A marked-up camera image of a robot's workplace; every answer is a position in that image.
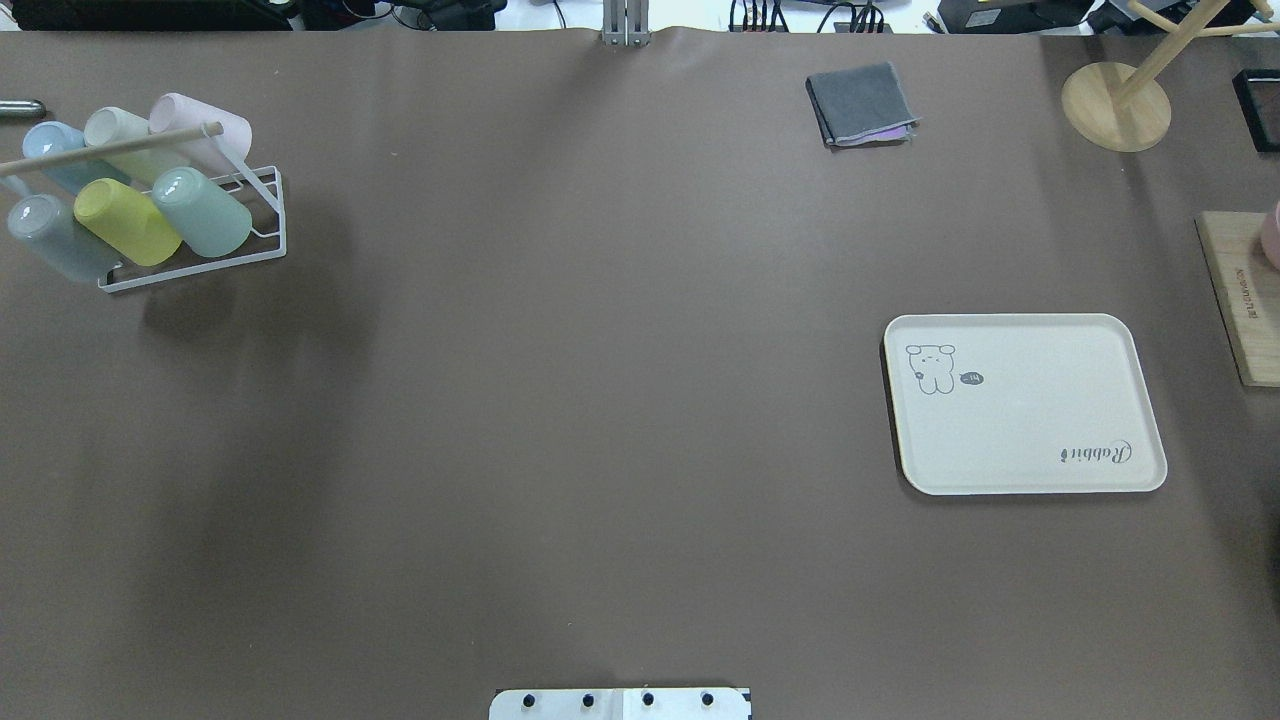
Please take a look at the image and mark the grey cup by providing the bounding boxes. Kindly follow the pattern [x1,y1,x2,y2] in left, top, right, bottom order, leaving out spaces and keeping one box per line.
[6,193,123,284]

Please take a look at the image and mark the bamboo cutting board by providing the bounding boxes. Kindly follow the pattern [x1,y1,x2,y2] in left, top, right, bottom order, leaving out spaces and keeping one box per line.
[1196,211,1279,388]

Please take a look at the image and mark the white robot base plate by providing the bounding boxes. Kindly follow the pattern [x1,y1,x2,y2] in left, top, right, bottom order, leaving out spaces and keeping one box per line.
[488,687,753,719]

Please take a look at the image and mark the pink bowl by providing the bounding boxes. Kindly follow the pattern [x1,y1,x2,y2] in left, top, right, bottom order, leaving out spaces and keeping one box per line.
[1260,202,1280,272]

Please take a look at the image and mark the black tray at edge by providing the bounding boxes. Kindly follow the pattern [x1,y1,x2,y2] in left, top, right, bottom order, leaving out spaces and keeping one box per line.
[1231,68,1279,152]

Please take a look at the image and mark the silver metal cylinder tool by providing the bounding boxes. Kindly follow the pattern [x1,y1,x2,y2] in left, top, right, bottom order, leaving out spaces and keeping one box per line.
[0,99,47,120]

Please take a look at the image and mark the white wire cup rack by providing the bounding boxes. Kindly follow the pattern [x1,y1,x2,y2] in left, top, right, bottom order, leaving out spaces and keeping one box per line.
[96,164,288,293]

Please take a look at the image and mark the cream white cup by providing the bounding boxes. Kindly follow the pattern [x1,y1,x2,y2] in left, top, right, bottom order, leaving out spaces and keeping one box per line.
[83,106,192,187]

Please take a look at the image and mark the mint green cup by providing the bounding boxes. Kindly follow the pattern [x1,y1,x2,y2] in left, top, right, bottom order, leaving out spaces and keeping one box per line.
[151,167,253,258]

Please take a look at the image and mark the wooden mug tree stand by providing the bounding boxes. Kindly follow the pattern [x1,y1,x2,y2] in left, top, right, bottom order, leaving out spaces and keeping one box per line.
[1060,1,1279,152]

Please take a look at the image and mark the cream rabbit print tray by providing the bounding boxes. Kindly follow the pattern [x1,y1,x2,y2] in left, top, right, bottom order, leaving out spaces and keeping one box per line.
[882,313,1169,496]

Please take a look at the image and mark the pink cup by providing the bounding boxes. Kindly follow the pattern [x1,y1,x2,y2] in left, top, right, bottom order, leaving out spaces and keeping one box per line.
[148,92,253,179]

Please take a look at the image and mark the light blue cup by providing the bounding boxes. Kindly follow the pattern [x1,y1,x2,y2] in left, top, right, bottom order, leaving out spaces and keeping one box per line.
[20,120,132,195]

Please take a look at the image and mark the aluminium frame post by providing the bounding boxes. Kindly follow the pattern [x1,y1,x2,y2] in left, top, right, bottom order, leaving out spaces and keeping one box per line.
[602,0,652,47]

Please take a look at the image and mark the yellow cup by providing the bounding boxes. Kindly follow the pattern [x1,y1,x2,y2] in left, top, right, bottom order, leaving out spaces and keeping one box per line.
[72,178,183,266]

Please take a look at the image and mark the folded grey cloth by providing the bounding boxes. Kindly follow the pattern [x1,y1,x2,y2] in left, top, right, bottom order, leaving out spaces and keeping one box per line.
[805,61,920,149]

